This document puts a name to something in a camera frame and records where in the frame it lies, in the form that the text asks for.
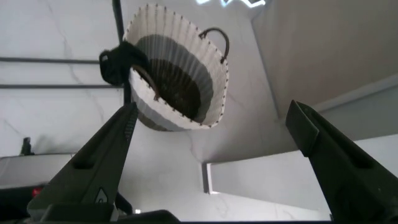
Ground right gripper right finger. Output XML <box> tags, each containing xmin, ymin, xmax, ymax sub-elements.
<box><xmin>285</xmin><ymin>99</ymin><xmax>398</xmax><ymax>223</ymax></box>

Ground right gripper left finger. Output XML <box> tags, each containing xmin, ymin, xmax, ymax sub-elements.
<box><xmin>27</xmin><ymin>102</ymin><xmax>139</xmax><ymax>221</ymax></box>

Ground black clothes rack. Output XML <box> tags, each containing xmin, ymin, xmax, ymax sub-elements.
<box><xmin>0</xmin><ymin>0</ymin><xmax>132</xmax><ymax>105</ymax></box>

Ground white laundry basket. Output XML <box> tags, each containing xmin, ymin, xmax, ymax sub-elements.
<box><xmin>123</xmin><ymin>3</ymin><xmax>230</xmax><ymax>132</ymax></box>

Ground black garment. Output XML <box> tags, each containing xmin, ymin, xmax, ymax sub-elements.
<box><xmin>98</xmin><ymin>41</ymin><xmax>153</xmax><ymax>86</ymax></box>

